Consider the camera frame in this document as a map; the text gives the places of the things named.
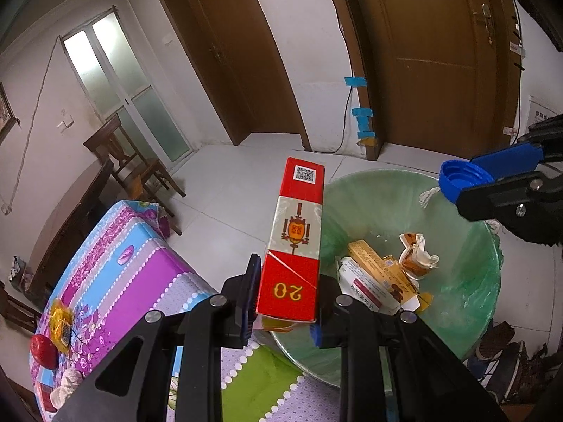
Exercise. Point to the red apple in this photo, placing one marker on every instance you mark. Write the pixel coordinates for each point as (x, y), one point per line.
(44, 351)

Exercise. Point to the wooden chair left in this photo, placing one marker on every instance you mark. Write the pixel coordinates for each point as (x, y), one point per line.
(17, 312)

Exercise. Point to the wooden chair right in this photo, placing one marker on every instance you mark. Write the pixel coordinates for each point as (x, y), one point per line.
(131, 169)

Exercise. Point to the brown door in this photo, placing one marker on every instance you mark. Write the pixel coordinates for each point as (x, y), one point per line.
(233, 52)
(441, 75)

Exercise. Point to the green bag trash bin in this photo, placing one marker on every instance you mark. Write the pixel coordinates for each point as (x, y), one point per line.
(445, 268)

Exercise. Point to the box of clutter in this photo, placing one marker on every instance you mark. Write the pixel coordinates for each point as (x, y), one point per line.
(20, 274)

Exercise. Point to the orange white paper carton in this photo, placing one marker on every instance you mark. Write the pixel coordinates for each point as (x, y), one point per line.
(415, 259)

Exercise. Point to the dark round wooden table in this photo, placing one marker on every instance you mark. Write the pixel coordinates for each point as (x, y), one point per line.
(70, 222)

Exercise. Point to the red cigarette carton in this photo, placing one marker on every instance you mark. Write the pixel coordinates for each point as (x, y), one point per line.
(290, 271)

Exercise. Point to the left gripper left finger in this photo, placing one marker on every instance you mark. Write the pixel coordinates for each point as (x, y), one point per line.
(132, 382)

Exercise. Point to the wooden chair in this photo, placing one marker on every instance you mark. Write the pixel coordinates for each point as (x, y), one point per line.
(131, 169)
(17, 312)

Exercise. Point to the blue plastic lid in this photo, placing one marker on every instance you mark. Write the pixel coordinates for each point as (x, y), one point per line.
(457, 175)

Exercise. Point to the white knitted cloth ball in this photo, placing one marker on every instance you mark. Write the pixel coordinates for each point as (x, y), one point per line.
(70, 381)

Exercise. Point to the white medicine box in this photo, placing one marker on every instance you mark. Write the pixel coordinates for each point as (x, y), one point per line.
(357, 283)

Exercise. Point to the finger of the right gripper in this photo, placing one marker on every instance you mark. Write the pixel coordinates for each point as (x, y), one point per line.
(543, 143)
(528, 205)

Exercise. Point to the framed elephant picture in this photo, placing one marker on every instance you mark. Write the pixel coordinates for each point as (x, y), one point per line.
(7, 117)

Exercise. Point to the blue tape strips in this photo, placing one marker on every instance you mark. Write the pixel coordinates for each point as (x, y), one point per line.
(363, 116)

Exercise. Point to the colourful floral tablecloth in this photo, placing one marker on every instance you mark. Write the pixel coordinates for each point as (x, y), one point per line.
(125, 268)

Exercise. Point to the frosted glass door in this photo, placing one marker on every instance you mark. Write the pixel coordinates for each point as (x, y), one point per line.
(114, 81)

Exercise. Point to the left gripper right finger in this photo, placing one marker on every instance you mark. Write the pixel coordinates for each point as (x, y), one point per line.
(394, 367)

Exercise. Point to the yellow crumpled wrapper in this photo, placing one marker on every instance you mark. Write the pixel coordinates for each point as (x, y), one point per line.
(60, 325)

